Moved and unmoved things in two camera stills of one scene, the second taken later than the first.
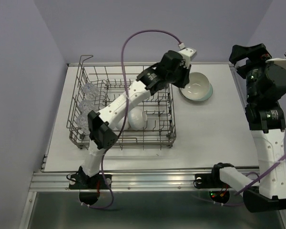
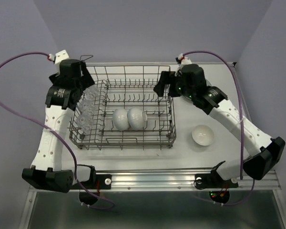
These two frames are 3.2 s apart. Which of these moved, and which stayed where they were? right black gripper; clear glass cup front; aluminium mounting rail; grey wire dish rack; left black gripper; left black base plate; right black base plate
Moved: left black gripper; right black gripper
Stayed: right black base plate; grey wire dish rack; clear glass cup front; left black base plate; aluminium mounting rail
